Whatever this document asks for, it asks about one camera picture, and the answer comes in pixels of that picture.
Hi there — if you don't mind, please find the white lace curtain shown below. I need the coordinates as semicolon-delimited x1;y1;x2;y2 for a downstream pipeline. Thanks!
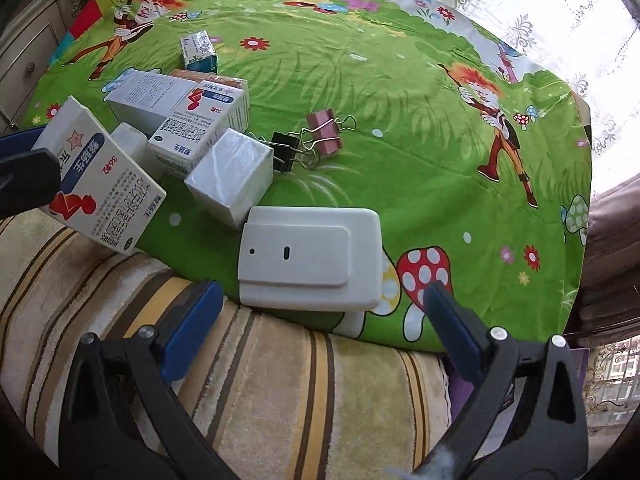
350;0;640;201

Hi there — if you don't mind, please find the white plastic device case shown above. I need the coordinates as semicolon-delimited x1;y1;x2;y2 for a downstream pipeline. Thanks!
236;205;397;339

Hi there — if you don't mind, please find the white carved nightstand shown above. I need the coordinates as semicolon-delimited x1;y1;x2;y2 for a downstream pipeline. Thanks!
0;0;91;133

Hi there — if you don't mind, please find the striped plush blanket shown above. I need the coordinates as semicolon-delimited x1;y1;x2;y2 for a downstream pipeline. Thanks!
0;207;451;480

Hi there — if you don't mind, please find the white wrapped box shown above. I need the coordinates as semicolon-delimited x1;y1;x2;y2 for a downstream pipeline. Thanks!
184;127;275;228

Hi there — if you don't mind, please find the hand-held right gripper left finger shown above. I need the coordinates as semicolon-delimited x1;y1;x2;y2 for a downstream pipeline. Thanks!
59;280;241;480

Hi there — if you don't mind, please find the white red label medicine box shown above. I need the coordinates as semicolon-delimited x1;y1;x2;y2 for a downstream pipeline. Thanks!
148;80;251;181
31;96;167;253

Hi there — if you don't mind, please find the black binder clip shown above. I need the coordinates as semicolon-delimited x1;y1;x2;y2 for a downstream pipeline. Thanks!
245;131;321;175

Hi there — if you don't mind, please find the small plain white box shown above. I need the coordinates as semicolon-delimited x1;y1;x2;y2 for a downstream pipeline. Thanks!
111;122;163;183

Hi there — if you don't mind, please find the green and white box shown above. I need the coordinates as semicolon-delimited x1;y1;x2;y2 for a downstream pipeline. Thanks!
180;30;219;73

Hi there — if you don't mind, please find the purple cardboard box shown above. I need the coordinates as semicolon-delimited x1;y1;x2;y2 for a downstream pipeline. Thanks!
442;342;591;428

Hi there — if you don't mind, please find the pink curtain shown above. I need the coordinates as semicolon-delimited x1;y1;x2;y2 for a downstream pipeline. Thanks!
565;172;640;341

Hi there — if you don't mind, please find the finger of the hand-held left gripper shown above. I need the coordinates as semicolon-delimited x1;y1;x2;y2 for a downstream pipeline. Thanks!
0;147;62;218
0;127;48;158

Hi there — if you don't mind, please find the pink binder clip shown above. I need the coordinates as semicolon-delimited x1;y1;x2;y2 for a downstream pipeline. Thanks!
300;112;358;156

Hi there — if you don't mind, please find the green cartoon printed sheet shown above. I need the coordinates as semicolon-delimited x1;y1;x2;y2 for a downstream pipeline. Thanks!
17;0;593;356

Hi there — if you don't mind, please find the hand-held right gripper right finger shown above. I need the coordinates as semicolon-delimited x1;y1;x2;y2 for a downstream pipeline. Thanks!
415;280;590;480

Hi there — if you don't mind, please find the flat brown box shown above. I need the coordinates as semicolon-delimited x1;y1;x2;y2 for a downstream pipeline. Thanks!
167;69;248;93

